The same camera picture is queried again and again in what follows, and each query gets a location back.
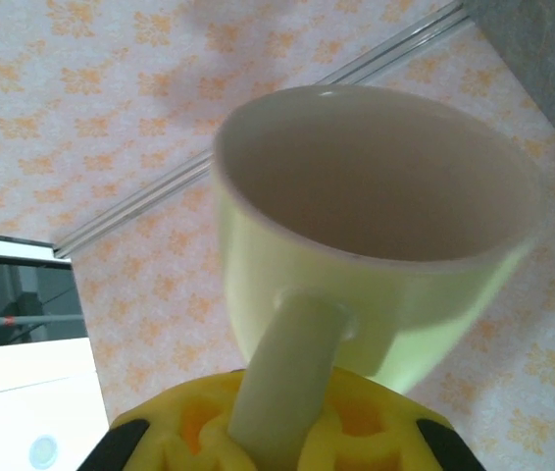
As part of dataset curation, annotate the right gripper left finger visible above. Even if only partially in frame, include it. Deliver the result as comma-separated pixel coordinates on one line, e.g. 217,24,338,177
76,370,260,471

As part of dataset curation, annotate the light green mug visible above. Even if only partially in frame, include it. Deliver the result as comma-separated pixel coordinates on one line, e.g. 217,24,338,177
212,83,544,455

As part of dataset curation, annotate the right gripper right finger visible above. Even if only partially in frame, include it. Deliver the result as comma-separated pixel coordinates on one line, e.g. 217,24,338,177
296,366,476,471

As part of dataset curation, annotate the white cabinet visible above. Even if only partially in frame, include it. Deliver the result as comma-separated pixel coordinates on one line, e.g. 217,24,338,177
0,230,112,471

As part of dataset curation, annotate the grey bar with red mark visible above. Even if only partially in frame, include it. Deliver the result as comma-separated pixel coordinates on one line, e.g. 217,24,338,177
0,315,85,329

